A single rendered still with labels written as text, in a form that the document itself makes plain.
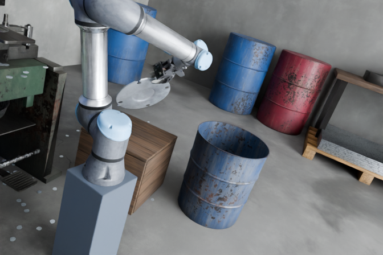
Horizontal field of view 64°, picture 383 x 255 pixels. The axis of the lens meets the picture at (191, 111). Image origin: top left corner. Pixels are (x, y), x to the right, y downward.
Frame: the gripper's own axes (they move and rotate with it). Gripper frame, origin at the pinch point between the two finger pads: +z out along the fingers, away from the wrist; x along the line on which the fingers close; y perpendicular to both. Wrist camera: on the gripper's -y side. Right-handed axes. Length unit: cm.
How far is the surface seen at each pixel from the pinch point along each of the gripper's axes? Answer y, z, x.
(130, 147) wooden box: 7.9, 21.8, 27.4
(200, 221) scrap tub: -22, 19, 76
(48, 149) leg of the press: 34, 54, 16
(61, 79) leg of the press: 32.4, 27.2, -12.0
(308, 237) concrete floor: -79, -10, 109
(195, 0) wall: -234, 108, -168
